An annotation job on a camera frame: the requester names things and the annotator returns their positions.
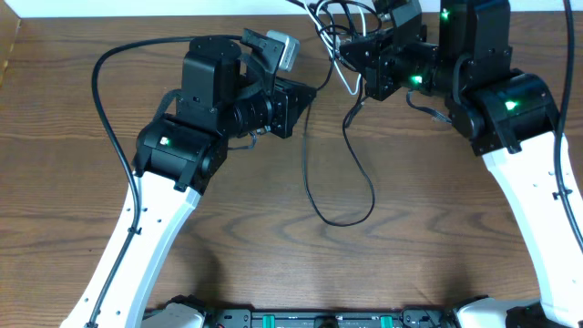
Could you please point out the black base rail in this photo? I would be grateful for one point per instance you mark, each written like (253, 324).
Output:
(355, 316)

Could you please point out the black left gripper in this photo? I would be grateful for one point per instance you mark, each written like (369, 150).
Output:
(282, 115)

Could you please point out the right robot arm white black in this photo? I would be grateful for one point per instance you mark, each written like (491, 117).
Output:
(512, 123)

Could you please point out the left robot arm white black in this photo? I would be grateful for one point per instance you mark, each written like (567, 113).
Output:
(230, 88)

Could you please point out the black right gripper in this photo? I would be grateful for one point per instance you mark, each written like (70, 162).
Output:
(376, 68)

